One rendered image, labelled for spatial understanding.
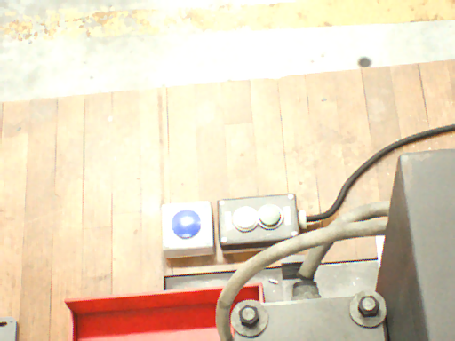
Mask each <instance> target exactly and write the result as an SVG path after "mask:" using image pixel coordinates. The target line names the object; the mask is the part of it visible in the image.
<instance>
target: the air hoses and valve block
mask: <svg viewBox="0 0 455 341"><path fill-rule="evenodd" d="M389 204H390V202H370V203H367V204H364V205H362V206H360V207H355V208H354V209H352V210H349V211H347V212H346V213H345V214H343V215H341V216H339V217H338V218H337V219H335V220H334V221H333V222H332V223H330V224H329V226H328V227H323V228H321V229H317V230H315V231H310V232H308V233H304V234H301V235H296V236H294V237H292V238H291V239H288V240H284V241H282V242H279V243H277V244H275V245H274V246H271V247H270V248H267V249H266V250H263V251H262V252H260V253H258V255H256V256H254V257H253V258H251V259H250V260H248V261H246V262H245V264H243V265H242V266H241V267H240V268H238V269H237V271H236V272H235V273H234V274H233V276H232V277H231V278H230V279H229V281H228V283H227V285H225V288H224V289H223V290H222V292H221V293H220V297H219V300H218V302H217V310H216V324H217V331H218V334H219V336H220V341H235V340H234V339H233V336H232V333H231V330H230V327H229V311H230V308H231V305H232V304H233V301H234V299H235V297H236V296H237V293H238V292H239V291H240V290H241V289H242V287H243V286H244V285H245V283H246V282H247V281H249V280H250V279H251V278H252V277H254V275H255V274H257V273H258V272H260V271H261V270H262V269H263V268H267V266H269V265H272V264H274V263H275V262H276V261H278V260H281V259H283V258H286V257H287V256H291V255H293V254H295V253H297V252H301V251H304V250H308V249H310V248H311V249H310V251H309V252H308V254H307V256H306V257H305V259H304V262H303V265H302V266H301V268H300V269H299V271H298V272H297V274H296V275H297V277H299V279H300V280H302V281H313V280H314V278H315V277H314V276H315V273H316V269H317V268H318V266H319V265H320V264H321V261H322V260H323V258H324V257H325V254H326V253H327V252H328V251H329V248H330V247H331V246H332V245H333V243H335V242H337V241H341V240H348V239H352V238H358V237H366V236H384V234H385V230H386V226H387V222H388V220H367V219H373V218H382V217H388V209H389ZM365 220H367V221H365Z"/></svg>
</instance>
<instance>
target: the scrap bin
mask: <svg viewBox="0 0 455 341"><path fill-rule="evenodd" d="M224 288H225V285H220V286H211V287H202V288H193V289H168V290H158V291H150V292H141V293H131V294H115V295H106V296H97V297H80V298H65V299H64V303H66V306H68V308H69V309H70V314H69V341H220V336H219V334H218V331H217V324H216V310H217V302H218V300H219V297H220V293H221V292H222V290H223V289H224ZM245 300H254V301H256V302H260V303H265V297H264V291H263V287H262V282H255V283H246V284H245V285H244V286H243V287H242V289H241V290H240V291H239V292H238V293H237V296H236V297H235V299H234V301H233V304H232V305H231V308H230V311H229V327H230V330H231V333H232V336H233V339H235V337H234V328H233V326H232V323H231V320H230V318H231V313H232V312H233V308H234V307H235V306H236V305H237V304H239V303H240V302H243V301H245Z"/></svg>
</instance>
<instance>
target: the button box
mask: <svg viewBox="0 0 455 341"><path fill-rule="evenodd" d="M446 131H455V123H454V124H450V125H446V126H443V127H437V128H434V129H431V130H428V131H422V132H419V133H417V134H414V135H412V136H408V137H405V138H404V139H401V140H397V141H396V142H394V143H393V144H389V145H388V146H387V147H384V148H382V149H380V150H379V151H378V153H375V155H373V156H372V157H371V158H369V159H368V160H367V161H366V162H364V163H363V165H361V166H360V167H359V168H358V169H357V170H355V171H354V173H352V174H351V176H350V178H348V179H347V181H346V182H345V184H344V185H343V186H342V187H341V190H340V192H339V194H338V196H337V199H336V201H335V202H334V203H333V205H332V206H331V207H330V208H329V210H327V211H326V212H324V213H321V214H319V215H310V216H306V213H305V211H304V210H300V211H299V213H298V209H297V202H296V195H295V194H271V195H262V196H253V197H245V198H228V199H220V200H218V201H217V209H218V222H219V235H220V249H221V251H222V252H223V253H233V252H242V251H259V250H266V249H267V248H270V247H271V246H274V245H275V244H277V243H279V242H282V241H284V240H288V239H291V238H292V237H294V236H296V235H299V228H301V229H307V223H311V222H316V221H320V220H323V219H325V218H328V217H330V216H331V215H333V214H334V213H335V212H336V211H337V210H338V208H339V207H340V205H341V203H342V202H343V200H344V198H345V197H346V193H347V190H348V189H349V188H350V186H351V185H352V184H353V183H354V181H355V180H356V179H357V178H358V177H359V176H360V175H361V174H362V173H363V172H364V171H365V170H367V169H368V168H369V167H370V166H371V165H373V164H374V163H375V161H378V159H379V158H380V157H382V156H384V155H385V154H387V153H389V152H391V151H393V149H395V148H398V147H400V146H402V145H404V144H408V143H410V142H412V141H414V140H419V139H423V138H425V137H427V136H433V135H435V134H439V133H442V132H446ZM268 205H271V206H276V207H277V208H278V209H279V210H280V213H281V220H280V222H279V223H278V224H277V225H275V226H273V227H266V226H263V225H262V223H260V222H259V211H260V210H261V209H262V208H263V207H264V206H268ZM244 207H248V208H250V209H252V210H254V212H255V213H256V215H257V222H256V223H255V225H254V227H250V228H247V229H243V228H241V227H238V226H237V224H236V223H235V214H236V213H237V211H238V210H240V209H241V208H244Z"/></svg>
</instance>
